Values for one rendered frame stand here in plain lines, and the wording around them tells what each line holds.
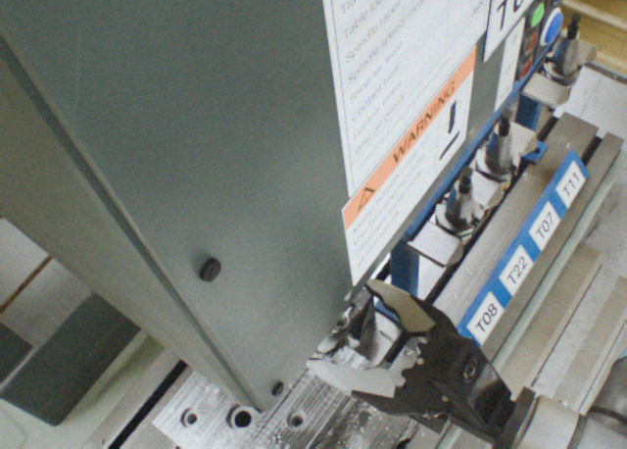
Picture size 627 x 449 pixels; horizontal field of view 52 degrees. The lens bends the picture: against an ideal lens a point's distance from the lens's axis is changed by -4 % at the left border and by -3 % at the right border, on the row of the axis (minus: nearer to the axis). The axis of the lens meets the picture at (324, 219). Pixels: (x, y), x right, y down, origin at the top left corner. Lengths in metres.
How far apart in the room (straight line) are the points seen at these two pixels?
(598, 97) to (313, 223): 1.33
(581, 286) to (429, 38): 1.14
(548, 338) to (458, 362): 0.84
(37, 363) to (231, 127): 1.20
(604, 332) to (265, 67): 1.26
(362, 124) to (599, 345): 1.14
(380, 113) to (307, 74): 0.09
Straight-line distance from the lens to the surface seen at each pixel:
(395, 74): 0.37
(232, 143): 0.26
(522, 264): 1.25
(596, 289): 1.51
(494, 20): 0.48
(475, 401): 0.61
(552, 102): 1.10
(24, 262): 1.21
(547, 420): 0.65
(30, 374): 1.44
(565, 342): 1.43
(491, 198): 0.98
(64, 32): 0.19
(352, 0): 0.29
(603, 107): 1.64
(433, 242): 0.93
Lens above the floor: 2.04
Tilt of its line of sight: 59 degrees down
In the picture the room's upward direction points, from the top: 11 degrees counter-clockwise
